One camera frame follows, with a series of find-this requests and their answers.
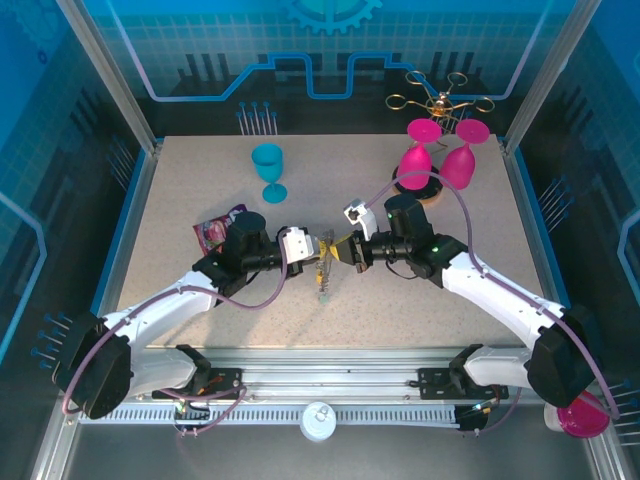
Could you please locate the black carabiner keyring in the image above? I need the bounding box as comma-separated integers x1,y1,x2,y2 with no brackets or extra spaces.
317,228,335,297

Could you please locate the purple snack packet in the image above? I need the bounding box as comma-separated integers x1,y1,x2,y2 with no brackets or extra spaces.
192,203,250,255

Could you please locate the pink plastic goblet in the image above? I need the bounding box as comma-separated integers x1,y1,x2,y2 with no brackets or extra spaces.
439,118,492,192
397,118,442,191

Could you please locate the teal plastic goblet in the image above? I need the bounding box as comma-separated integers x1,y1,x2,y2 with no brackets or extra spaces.
250,143,290,207

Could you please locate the pink lidded white cup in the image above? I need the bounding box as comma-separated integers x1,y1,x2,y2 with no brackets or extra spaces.
543,391,612,441

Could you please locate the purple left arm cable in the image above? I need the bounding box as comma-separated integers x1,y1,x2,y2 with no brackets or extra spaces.
62,257,289,439

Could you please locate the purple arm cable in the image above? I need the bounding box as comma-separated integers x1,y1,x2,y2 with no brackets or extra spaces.
62,257,289,439
367,171,621,437

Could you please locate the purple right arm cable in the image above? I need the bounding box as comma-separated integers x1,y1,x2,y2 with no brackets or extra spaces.
367,171,621,437

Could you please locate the aluminium mounting rail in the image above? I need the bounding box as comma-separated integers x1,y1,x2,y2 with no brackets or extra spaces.
122,346,601,407

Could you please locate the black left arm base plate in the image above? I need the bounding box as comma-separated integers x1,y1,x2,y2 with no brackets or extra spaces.
198,367,245,402

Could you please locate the gold wire glass rack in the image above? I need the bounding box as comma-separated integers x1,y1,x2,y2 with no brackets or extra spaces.
384,70,496,203

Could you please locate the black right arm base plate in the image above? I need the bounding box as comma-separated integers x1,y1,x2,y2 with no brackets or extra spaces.
417,367,510,402

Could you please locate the white slotted cable duct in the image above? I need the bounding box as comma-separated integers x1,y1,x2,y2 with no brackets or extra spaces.
79,403,482,425

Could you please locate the aluminium frame post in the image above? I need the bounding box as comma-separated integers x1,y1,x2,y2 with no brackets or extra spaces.
53,0,165,157
501,0,597,157

